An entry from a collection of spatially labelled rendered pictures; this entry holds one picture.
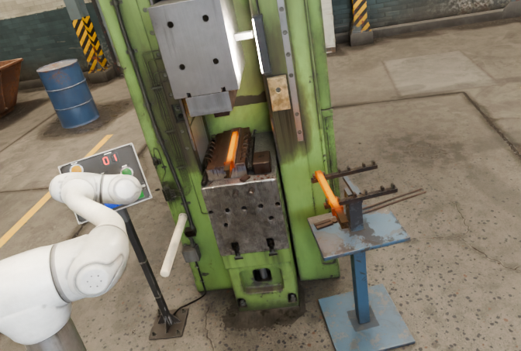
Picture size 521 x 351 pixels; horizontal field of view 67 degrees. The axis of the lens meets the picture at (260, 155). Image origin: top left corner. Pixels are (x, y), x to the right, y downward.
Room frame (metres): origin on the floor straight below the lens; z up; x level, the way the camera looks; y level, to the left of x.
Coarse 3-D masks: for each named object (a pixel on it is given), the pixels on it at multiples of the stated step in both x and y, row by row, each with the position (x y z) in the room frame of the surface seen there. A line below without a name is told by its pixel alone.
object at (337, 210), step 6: (318, 174) 1.54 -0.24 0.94; (318, 180) 1.52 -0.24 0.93; (324, 180) 1.49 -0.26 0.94; (324, 186) 1.44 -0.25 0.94; (324, 192) 1.41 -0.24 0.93; (330, 192) 1.38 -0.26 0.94; (330, 198) 1.34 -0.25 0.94; (330, 204) 1.31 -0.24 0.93; (336, 204) 1.29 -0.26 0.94; (336, 210) 1.25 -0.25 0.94; (342, 210) 1.24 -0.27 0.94; (336, 216) 1.24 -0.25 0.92; (342, 216) 1.21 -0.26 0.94; (342, 222) 1.17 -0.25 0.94; (342, 228) 1.17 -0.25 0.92
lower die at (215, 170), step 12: (228, 132) 2.10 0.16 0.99; (240, 132) 2.06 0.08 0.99; (216, 144) 2.00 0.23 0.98; (228, 144) 1.95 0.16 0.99; (240, 144) 1.91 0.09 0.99; (216, 156) 1.86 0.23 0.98; (240, 156) 1.78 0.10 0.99; (216, 168) 1.72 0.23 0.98; (240, 168) 1.70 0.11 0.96; (216, 180) 1.72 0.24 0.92
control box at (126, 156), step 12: (132, 144) 1.73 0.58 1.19; (96, 156) 1.68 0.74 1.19; (108, 156) 1.69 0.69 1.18; (120, 156) 1.69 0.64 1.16; (132, 156) 1.70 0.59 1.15; (60, 168) 1.63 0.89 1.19; (84, 168) 1.64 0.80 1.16; (96, 168) 1.65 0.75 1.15; (108, 168) 1.66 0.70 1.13; (120, 168) 1.66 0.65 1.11; (132, 168) 1.67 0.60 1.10; (144, 180) 1.65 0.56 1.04; (144, 192) 1.61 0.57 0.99; (132, 204) 1.58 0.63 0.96
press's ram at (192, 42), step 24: (168, 0) 1.87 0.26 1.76; (192, 0) 1.71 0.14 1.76; (216, 0) 1.69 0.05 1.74; (168, 24) 1.73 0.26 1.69; (192, 24) 1.71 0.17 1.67; (216, 24) 1.70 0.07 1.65; (168, 48) 1.73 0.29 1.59; (192, 48) 1.71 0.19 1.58; (216, 48) 1.70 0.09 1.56; (240, 48) 2.04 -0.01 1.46; (168, 72) 1.73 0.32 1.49; (192, 72) 1.72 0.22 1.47; (216, 72) 1.70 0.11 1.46; (240, 72) 1.85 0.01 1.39; (192, 96) 1.72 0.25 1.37
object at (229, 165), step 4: (236, 132) 2.03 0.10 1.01; (232, 136) 2.00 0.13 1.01; (236, 136) 2.00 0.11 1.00; (232, 140) 1.95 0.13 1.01; (236, 140) 1.97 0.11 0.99; (232, 144) 1.90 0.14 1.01; (232, 148) 1.85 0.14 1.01; (228, 152) 1.82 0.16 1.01; (232, 152) 1.81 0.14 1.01; (228, 156) 1.77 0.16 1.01; (232, 156) 1.77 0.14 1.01; (228, 160) 1.72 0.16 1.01; (232, 160) 1.72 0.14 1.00; (224, 164) 1.70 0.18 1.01; (228, 164) 1.67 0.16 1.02; (232, 164) 1.69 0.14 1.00; (224, 168) 1.64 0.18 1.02; (228, 168) 1.63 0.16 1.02; (232, 168) 1.69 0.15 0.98; (228, 172) 1.62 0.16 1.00; (228, 176) 1.61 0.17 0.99
